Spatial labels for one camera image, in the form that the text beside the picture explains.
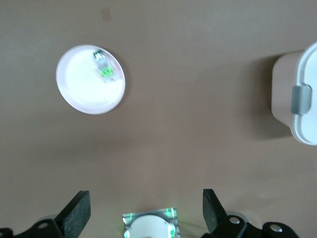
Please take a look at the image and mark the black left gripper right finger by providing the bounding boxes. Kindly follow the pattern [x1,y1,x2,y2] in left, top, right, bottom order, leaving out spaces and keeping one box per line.
[202,188,301,238]

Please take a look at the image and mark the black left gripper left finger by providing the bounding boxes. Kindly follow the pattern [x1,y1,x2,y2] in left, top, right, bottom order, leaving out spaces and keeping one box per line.
[0,190,91,238]

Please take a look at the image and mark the white lidded box grey clips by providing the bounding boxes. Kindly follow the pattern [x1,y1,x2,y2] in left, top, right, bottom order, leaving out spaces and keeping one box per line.
[271,41,317,146]

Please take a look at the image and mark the pink round plate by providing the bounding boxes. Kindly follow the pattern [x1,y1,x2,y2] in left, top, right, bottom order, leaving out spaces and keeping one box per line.
[55,44,127,115]

